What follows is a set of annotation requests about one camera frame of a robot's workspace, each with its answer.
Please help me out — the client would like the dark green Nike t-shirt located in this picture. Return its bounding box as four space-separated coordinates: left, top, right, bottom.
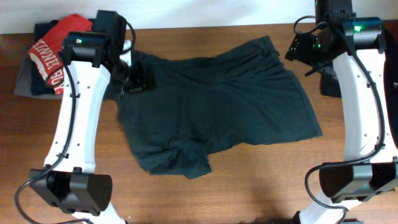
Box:
105 36 322 179

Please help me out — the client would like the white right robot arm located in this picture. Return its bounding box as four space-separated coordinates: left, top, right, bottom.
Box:
285 0 397 224

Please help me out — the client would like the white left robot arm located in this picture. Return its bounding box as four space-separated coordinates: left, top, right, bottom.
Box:
26 10 156 223

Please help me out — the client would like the black t-shirt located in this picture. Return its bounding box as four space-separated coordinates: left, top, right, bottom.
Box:
320 21 398 150

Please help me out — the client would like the red folded t-shirt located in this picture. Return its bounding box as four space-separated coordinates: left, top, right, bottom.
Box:
27 13 94 96

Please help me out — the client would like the navy folded garment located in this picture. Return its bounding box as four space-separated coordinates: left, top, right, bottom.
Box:
30 18 97 96

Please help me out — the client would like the grey folded garment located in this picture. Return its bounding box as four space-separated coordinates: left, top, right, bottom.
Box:
14 46 62 100

